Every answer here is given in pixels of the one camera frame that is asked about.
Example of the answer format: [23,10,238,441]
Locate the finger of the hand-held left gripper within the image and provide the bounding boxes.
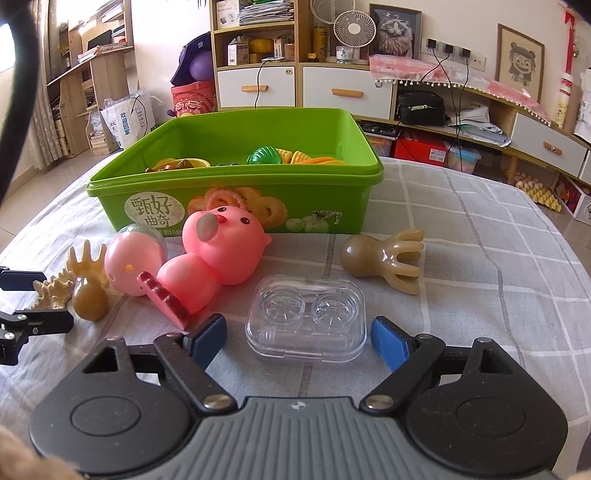
[0,308,75,365]
[0,267,48,291]

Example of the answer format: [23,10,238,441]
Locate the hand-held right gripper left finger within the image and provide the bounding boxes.
[82,313,237,414]

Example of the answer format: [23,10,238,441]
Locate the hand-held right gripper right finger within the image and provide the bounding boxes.
[359,316,511,415]

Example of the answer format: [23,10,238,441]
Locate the beige starfish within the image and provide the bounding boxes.
[32,270,77,311]

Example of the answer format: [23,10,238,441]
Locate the clear plastic lens case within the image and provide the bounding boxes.
[245,275,368,368]

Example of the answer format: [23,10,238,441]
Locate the green plastic box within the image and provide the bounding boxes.
[86,108,385,235]

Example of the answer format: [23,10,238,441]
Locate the yellow toy pot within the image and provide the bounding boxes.
[154,157,212,169]

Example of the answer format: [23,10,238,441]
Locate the red brown toy figure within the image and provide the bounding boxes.
[145,158,199,174]

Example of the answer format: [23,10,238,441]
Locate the purple toy grapes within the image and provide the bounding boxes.
[217,145,282,167]

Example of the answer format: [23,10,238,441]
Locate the tan hand-shaped massager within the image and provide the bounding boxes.
[68,240,110,321]
[340,228,426,296]

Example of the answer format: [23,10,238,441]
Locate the red ridged toy piece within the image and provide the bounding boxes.
[137,271,191,329]

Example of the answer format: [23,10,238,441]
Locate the pink rubber pig toy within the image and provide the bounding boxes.
[154,206,273,324]

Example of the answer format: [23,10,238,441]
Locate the pink clear capsule egg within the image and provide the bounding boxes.
[104,224,168,297]

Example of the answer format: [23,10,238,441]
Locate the grey checkered tablecloth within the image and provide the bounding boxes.
[0,157,591,462]

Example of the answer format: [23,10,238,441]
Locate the white paper bag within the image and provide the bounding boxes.
[100,90,155,151]

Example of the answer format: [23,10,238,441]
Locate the clear box blue lid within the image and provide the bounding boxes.
[445,144,481,175]

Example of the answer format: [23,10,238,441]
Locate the yellow egg tray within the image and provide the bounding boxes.
[515,172,563,213]

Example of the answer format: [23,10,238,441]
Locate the wooden shelf desk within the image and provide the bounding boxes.
[46,0,134,155]

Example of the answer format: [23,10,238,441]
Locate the red white box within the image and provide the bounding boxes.
[553,173,591,224]

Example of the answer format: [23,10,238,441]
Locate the black bag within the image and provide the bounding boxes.
[397,91,446,126]

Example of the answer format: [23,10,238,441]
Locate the pile of papers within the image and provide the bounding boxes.
[445,99,511,148]

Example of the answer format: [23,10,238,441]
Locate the wooden cabinet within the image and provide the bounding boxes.
[210,0,591,185]

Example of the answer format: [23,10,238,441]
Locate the pink checkered cloth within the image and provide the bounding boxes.
[369,54,555,125]

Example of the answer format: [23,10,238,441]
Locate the purple plush toy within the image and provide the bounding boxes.
[171,32,215,86]

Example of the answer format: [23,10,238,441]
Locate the framed cartoon picture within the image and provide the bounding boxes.
[495,24,546,103]

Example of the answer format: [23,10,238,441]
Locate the framed cat picture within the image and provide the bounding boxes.
[369,4,422,60]

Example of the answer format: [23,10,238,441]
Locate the white desk fan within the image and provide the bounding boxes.
[333,10,376,63]

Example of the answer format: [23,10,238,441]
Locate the stack of documents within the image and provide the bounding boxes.
[239,0,295,26]

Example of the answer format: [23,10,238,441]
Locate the white electric swatter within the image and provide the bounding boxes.
[310,0,356,24]

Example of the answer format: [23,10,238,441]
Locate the black strap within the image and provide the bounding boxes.
[0,0,40,206]

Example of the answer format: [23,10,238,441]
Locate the black charging cable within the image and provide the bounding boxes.
[255,58,280,110]

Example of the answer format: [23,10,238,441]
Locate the wall power outlets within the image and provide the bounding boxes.
[425,37,485,70]

